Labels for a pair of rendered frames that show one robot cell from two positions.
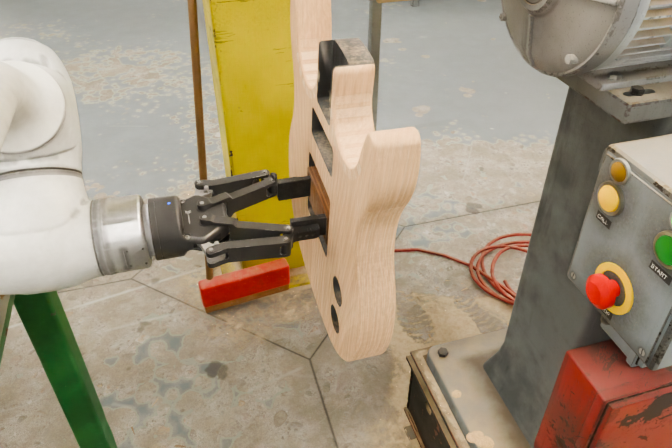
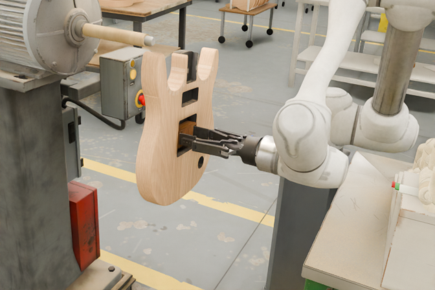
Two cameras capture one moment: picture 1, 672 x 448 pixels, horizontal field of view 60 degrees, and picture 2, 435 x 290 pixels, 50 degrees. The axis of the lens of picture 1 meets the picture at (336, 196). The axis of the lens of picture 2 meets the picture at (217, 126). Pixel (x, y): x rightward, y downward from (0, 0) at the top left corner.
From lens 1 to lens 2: 1.63 m
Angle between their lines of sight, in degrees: 109
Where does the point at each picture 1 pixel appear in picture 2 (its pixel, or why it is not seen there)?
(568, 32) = (93, 41)
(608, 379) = (83, 190)
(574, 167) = (33, 134)
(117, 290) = not seen: outside the picture
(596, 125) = (36, 103)
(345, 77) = (194, 55)
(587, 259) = (131, 102)
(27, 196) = not seen: hidden behind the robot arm
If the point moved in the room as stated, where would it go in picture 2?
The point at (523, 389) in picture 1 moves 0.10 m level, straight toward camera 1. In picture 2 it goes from (58, 272) to (88, 266)
